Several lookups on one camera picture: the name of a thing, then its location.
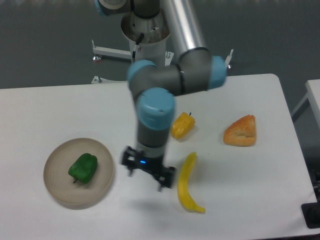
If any yellow banana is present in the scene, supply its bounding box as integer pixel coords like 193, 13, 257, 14
177, 152, 206, 214

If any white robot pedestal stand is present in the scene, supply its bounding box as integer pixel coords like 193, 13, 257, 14
90, 11, 235, 85

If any black device at edge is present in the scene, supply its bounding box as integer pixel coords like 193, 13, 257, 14
301, 202, 320, 229

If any yellow bell pepper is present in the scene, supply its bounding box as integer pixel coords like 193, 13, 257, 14
170, 112, 196, 140

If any white side table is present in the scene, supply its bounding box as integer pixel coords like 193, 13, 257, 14
290, 79, 320, 126

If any green bell pepper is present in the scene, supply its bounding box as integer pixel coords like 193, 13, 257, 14
68, 153, 98, 184

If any beige round plate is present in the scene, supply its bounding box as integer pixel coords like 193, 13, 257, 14
43, 138, 115, 209

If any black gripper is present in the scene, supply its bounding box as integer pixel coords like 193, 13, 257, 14
121, 146, 176, 192

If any orange croissant pastry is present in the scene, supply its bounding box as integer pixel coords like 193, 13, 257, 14
223, 114, 257, 147

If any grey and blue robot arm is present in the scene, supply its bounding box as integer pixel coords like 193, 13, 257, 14
95, 0, 227, 188

